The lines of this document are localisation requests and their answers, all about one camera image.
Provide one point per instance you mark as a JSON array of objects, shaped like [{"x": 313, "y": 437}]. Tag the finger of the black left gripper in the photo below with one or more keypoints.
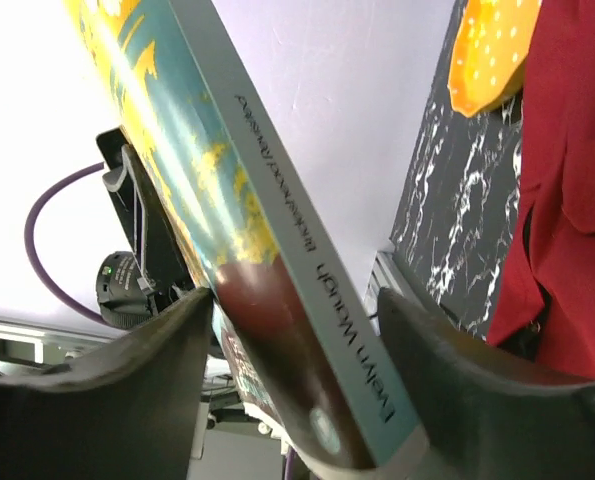
[{"x": 145, "y": 224}]

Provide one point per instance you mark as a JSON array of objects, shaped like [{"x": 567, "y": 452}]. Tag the yellow teal Penguin paperback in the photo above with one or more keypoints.
[{"x": 301, "y": 348}]

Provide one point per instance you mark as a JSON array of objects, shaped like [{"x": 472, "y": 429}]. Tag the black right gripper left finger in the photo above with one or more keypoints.
[{"x": 126, "y": 410}]

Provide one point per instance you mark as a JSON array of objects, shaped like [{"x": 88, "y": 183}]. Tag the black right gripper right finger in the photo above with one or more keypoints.
[{"x": 463, "y": 409}]

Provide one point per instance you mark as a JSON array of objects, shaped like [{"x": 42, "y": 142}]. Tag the red backpack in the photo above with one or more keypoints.
[{"x": 546, "y": 306}]

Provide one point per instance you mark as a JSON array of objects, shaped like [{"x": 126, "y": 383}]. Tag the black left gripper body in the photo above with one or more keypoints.
[{"x": 122, "y": 302}]

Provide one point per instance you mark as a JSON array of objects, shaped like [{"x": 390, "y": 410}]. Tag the orange dotted plate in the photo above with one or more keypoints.
[{"x": 487, "y": 65}]

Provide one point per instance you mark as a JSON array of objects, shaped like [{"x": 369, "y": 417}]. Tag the aluminium frame rail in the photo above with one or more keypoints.
[{"x": 386, "y": 273}]

